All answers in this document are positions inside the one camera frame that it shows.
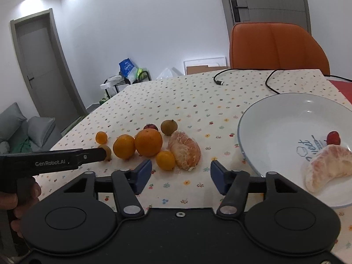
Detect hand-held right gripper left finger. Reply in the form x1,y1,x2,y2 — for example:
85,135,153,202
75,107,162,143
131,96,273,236
63,159,153,216

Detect brown cardboard sheet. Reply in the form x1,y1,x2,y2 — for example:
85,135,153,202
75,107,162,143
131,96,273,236
186,64,220,75

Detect grey cushion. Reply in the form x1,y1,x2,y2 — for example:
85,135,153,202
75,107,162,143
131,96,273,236
27,116,55,147
0,102,27,141

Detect red cloth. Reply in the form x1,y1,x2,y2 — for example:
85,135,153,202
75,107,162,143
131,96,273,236
327,78,352,102

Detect white plate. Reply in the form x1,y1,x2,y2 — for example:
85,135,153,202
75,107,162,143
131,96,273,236
237,93,352,209

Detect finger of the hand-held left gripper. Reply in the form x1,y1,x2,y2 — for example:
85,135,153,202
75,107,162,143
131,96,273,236
77,147,108,164

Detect white plastic bag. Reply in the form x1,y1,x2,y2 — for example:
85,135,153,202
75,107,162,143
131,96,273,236
156,67,176,81

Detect black rack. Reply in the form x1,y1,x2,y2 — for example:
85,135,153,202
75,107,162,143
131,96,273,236
103,71,152,99

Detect grey door with black lock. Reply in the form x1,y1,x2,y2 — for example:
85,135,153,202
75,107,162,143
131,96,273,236
216,0,315,69

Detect person's left hand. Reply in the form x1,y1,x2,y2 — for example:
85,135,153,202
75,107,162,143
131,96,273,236
0,176,42,235

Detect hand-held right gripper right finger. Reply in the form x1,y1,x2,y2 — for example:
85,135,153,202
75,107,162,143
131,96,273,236
210,160,303,216

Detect floral tablecloth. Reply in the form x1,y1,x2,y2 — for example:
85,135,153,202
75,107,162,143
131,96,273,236
36,69,352,253

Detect plain grey door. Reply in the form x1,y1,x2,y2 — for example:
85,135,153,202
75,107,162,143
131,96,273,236
10,8,88,132

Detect peeled orange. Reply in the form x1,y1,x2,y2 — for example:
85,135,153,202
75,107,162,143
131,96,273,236
168,130,202,171

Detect medium orange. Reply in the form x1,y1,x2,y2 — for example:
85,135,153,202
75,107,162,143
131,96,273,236
113,134,136,159

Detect pale peeled citrus piece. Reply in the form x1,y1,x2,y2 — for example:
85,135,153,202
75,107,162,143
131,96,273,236
304,144,352,193

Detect orange chair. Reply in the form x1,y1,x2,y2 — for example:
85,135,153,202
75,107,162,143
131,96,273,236
229,23,330,76

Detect brown longan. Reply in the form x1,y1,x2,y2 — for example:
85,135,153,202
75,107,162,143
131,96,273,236
98,144,112,162
161,119,178,136

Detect black door lock handle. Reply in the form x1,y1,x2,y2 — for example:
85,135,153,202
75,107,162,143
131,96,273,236
231,0,249,25

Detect black charger cable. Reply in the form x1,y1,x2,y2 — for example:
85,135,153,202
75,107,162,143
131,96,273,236
323,74,352,83

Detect large orange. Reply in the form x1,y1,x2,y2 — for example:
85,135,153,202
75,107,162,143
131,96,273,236
134,129,163,157

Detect black plug cable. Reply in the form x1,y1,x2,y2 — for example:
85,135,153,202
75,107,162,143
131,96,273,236
213,69,288,95

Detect blue bag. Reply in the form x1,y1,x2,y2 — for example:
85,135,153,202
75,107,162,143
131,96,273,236
119,58,138,79

